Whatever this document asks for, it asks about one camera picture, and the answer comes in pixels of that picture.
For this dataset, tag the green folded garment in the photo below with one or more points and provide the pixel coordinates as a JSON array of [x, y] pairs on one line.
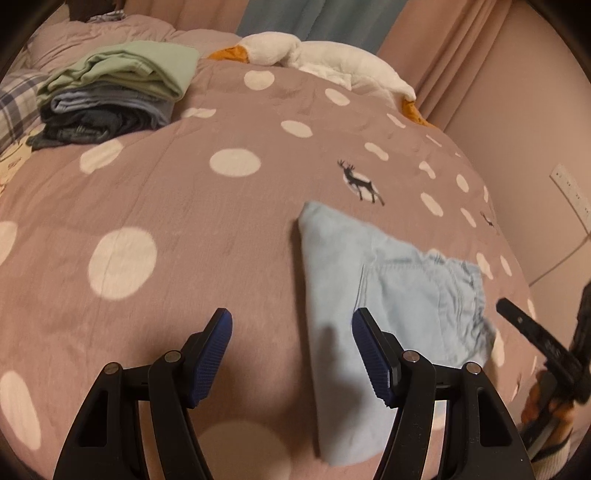
[[160, 69]]

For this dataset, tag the right hand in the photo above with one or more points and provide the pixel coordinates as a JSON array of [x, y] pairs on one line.
[[563, 412]]

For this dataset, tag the plaid pillow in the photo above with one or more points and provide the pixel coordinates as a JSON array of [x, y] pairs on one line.
[[18, 104]]

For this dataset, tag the blue curtain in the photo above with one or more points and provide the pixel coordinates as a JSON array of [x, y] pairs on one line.
[[361, 23]]

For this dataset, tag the white wall socket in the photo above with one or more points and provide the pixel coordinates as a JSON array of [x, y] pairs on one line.
[[568, 186]]

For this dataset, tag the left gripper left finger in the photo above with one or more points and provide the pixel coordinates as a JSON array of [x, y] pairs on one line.
[[105, 441]]

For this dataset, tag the light blue pants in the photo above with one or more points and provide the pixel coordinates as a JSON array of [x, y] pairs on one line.
[[432, 304]]

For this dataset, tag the dark folded jeans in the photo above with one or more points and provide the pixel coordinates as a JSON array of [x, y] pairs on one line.
[[94, 125]]

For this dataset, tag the pink polka dot duvet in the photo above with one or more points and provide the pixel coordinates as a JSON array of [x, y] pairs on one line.
[[119, 252]]

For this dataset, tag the blue folded garment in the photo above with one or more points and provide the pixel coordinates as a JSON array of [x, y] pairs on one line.
[[104, 94]]

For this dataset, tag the pink curtain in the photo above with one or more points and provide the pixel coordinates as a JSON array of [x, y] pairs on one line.
[[439, 47]]

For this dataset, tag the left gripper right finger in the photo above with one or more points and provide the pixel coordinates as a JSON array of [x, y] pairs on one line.
[[481, 440]]

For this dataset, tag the white goose plush toy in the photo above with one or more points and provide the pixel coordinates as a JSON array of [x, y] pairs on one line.
[[347, 66]]

